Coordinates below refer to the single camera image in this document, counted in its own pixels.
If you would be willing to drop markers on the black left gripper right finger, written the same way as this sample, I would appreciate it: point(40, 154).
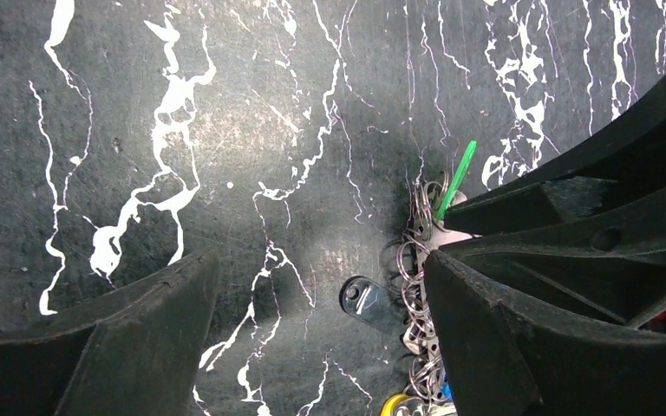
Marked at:
point(509, 353)

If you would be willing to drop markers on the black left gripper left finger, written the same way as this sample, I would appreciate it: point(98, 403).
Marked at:
point(133, 351)

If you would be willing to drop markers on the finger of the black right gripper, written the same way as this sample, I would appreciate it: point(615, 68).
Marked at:
point(623, 161)
point(611, 266)

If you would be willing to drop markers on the blue key tag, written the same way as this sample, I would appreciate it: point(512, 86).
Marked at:
point(445, 391)

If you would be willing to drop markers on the yellow key tag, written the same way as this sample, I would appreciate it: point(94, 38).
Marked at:
point(391, 403)

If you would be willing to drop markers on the black key fob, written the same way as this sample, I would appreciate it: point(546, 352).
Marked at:
point(373, 304)

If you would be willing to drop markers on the green key tag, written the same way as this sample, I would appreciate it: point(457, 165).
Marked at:
point(455, 181)

